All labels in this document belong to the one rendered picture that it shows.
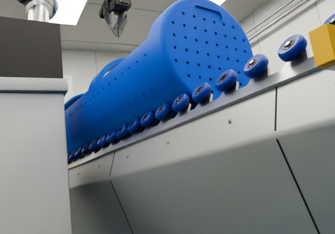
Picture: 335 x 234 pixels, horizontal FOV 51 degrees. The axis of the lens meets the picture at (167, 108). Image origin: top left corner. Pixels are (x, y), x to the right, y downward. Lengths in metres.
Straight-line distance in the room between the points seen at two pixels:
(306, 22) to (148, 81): 4.48
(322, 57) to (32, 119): 0.83
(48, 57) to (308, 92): 0.88
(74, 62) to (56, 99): 5.30
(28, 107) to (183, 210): 0.55
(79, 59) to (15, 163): 5.45
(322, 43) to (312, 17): 4.71
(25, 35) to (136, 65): 0.46
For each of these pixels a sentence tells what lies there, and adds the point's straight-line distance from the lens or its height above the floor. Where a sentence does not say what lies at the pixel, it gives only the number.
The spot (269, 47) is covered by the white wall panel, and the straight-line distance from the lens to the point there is 5.67.
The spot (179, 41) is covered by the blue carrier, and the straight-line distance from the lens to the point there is 0.81.
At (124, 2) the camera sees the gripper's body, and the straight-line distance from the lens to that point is 1.34.
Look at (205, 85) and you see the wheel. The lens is 0.70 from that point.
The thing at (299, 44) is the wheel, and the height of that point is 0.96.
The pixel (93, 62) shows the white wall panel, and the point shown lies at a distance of 6.48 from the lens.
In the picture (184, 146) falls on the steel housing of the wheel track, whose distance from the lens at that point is 0.71.
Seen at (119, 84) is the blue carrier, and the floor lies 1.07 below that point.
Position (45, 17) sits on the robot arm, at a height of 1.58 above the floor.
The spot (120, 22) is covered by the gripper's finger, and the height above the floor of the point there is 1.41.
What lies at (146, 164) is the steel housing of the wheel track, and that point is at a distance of 0.84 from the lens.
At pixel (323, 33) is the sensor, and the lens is 0.46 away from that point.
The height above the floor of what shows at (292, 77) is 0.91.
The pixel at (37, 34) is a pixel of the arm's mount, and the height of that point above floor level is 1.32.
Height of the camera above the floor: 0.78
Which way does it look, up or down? 13 degrees up
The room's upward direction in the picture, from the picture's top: 8 degrees counter-clockwise
